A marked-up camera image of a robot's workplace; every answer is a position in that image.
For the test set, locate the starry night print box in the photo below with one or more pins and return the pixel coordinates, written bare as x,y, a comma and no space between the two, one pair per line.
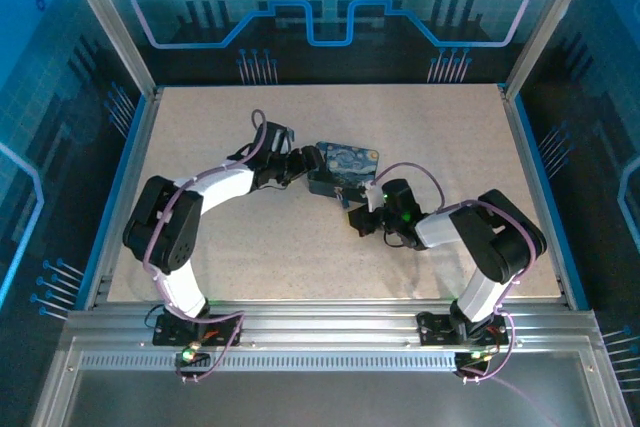
350,167

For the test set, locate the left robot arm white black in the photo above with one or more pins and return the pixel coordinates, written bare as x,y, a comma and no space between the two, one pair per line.
220,187

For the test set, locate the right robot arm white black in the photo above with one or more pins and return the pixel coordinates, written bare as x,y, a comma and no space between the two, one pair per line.
495,232

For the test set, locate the right controller board with LED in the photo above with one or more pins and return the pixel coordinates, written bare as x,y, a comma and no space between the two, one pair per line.
477,356

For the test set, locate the controller board with led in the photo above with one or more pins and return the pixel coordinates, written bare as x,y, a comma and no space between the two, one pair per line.
190,354
477,356

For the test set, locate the left controller board with LED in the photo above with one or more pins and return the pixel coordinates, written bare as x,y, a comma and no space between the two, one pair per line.
190,354

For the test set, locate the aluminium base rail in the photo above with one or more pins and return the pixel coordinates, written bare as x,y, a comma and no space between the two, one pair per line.
330,322

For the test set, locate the right aluminium side rail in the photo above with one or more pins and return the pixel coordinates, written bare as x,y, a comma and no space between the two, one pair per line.
540,187

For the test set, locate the aluminium side rail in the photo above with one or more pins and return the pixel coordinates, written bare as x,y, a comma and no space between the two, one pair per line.
125,197
540,187

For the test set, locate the left aluminium side rail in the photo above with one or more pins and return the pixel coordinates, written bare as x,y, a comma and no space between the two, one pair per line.
125,197

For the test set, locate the left aluminium frame post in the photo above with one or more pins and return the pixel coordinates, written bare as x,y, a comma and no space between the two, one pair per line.
110,17

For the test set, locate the aluminium frame post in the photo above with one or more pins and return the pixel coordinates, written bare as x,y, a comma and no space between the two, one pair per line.
547,17
110,17

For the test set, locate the right aluminium frame post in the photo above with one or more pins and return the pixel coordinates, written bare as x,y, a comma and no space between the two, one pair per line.
547,17

